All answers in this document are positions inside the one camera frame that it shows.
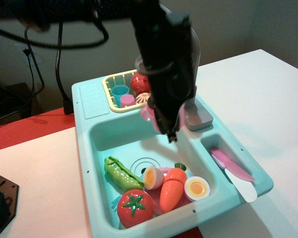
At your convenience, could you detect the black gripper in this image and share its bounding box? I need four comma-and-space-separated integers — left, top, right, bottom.
131, 9, 194, 143

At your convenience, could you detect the pink toy cup with handle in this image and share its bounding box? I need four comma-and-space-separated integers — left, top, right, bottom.
141, 105, 185, 134

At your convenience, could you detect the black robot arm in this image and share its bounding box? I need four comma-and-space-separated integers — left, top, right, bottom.
0, 0, 197, 142

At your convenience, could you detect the small pink toy cup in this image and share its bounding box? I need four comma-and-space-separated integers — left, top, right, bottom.
120, 94, 136, 108

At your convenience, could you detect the blue toy cup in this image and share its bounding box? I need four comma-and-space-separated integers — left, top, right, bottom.
111, 85, 129, 108

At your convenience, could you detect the teal toy sink unit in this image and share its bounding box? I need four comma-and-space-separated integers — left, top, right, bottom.
72, 78, 274, 238

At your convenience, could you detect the grey toy faucet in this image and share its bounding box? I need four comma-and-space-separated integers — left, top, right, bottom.
184, 28, 213, 131

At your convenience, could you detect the yellow dish rack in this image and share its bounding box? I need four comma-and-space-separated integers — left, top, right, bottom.
102, 70, 147, 113

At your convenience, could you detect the left toy egg half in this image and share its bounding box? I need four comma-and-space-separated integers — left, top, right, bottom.
143, 166, 164, 190

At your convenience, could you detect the toy egg half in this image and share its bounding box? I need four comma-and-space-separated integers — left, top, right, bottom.
143, 166, 164, 190
184, 176, 211, 202

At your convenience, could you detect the red toy apple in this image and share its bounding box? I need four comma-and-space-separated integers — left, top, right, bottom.
130, 73, 150, 96

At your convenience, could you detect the orange toy carrot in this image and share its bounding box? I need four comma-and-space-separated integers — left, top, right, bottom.
159, 163, 187, 213

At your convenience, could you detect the right toy egg half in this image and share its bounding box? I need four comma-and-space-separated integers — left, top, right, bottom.
184, 176, 211, 202

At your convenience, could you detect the green toy pea pod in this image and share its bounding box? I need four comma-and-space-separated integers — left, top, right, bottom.
104, 156, 145, 191

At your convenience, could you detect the pink toy knife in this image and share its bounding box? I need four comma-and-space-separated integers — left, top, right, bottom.
210, 147, 255, 182

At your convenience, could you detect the red toy tomato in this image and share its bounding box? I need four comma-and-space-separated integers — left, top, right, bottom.
117, 189, 154, 228

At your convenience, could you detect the white toy spatula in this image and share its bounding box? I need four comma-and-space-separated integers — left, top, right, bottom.
224, 169, 257, 203

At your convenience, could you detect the black gooseneck clamp stand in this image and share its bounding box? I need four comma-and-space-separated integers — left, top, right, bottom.
55, 21, 74, 115

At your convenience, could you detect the black power cable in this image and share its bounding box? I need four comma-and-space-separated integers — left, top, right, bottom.
0, 14, 110, 119

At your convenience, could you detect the white wall outlet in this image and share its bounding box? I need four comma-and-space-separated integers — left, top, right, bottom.
14, 43, 43, 66

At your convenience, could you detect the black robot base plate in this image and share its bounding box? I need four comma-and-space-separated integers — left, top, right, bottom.
0, 175, 19, 234

